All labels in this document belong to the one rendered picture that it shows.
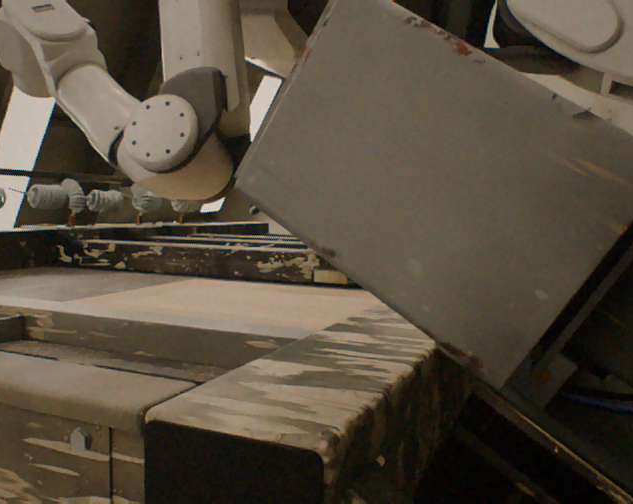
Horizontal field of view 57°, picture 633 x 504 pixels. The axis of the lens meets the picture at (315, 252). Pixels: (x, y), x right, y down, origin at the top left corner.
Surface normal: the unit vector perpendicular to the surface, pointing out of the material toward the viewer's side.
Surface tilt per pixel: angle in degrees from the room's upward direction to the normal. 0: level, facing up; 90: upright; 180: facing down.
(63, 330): 90
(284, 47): 102
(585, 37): 90
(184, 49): 90
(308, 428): 57
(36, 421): 90
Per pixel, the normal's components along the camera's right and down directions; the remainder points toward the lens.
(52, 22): 0.26, -0.61
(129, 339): -0.40, 0.06
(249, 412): 0.01, -1.00
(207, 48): 0.18, -0.26
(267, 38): -0.48, 0.72
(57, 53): 0.45, 0.21
